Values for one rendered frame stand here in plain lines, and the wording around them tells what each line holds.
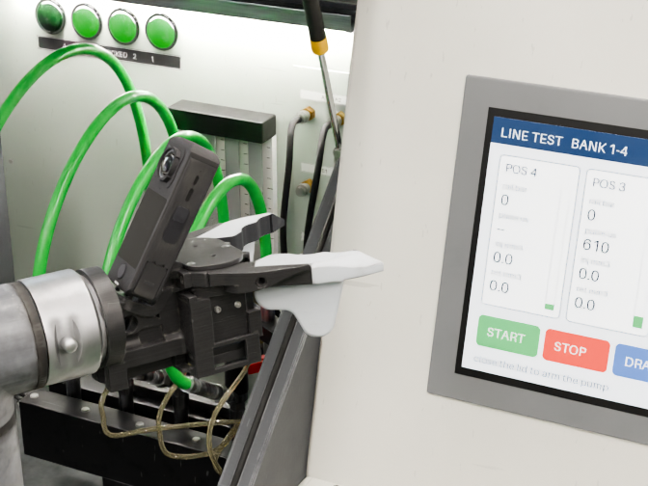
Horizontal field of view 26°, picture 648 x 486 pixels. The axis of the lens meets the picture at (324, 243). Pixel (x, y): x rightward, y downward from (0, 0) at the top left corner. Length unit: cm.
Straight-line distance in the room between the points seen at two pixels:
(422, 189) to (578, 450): 32
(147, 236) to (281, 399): 60
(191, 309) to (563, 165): 58
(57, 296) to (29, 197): 118
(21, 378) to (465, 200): 67
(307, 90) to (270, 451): 51
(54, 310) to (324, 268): 19
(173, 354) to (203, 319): 4
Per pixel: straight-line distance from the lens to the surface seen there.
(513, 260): 148
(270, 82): 184
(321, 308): 100
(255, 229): 109
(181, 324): 101
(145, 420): 176
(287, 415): 156
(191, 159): 96
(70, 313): 95
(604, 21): 145
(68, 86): 202
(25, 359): 95
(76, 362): 96
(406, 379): 156
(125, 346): 97
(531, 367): 150
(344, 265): 99
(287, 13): 176
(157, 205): 98
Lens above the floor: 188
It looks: 24 degrees down
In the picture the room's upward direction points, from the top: straight up
